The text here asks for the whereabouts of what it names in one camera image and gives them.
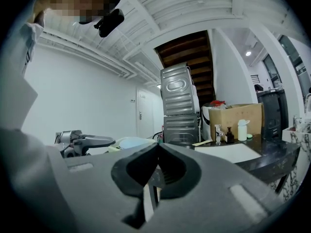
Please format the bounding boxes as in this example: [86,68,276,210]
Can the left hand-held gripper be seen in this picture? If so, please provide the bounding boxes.
[54,130,117,159]

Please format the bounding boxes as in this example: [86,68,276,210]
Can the pale wooden strip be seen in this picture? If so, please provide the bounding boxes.
[191,139,212,147]

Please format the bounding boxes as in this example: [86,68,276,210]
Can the grey washing machine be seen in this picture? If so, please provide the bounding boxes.
[159,62,200,117]

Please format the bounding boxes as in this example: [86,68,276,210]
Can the person's white shirt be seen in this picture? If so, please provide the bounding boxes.
[0,20,81,233]

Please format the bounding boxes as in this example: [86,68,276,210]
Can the red plastic bag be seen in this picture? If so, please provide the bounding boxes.
[210,100,226,110]

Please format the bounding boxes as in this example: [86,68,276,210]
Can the pale green tape roll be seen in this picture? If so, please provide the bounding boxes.
[108,136,158,153]

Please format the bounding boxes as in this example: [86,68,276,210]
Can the black head-worn camera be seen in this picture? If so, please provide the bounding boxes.
[93,0,125,38]

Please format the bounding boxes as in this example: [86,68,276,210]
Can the white marble counter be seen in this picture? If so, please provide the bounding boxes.
[274,126,311,201]

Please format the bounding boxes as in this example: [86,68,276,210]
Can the dark wooden staircase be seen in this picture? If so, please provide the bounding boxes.
[154,30,217,101]

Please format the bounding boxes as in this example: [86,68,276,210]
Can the white plastic bottle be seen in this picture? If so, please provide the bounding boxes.
[237,119,251,142]

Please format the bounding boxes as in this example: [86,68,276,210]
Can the small dark glass bottle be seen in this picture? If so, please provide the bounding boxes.
[225,127,235,144]

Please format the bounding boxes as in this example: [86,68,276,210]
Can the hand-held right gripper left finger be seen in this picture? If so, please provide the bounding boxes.
[46,142,161,233]

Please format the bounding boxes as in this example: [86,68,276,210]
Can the grey ribbed metal panel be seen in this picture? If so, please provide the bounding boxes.
[162,114,202,146]

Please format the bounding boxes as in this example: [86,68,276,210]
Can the light blue plate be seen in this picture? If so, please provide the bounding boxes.
[119,139,149,150]

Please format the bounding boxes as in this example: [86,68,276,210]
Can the white door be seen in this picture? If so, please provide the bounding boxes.
[136,87,155,139]

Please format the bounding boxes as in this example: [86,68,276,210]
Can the chrome faucet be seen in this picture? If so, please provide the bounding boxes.
[293,115,303,131]
[214,124,225,145]

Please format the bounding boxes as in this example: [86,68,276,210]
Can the large cardboard box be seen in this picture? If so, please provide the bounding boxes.
[208,102,264,143]

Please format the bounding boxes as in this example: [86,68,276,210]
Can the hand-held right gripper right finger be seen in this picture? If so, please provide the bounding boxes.
[143,142,285,233]

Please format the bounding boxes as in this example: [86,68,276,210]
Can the white ceiling pipes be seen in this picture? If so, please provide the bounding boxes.
[38,30,161,87]

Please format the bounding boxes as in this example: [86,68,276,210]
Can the white round appliance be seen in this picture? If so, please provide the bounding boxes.
[201,105,211,142]

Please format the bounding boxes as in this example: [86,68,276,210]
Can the black cabinet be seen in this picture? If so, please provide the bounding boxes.
[257,88,290,140]

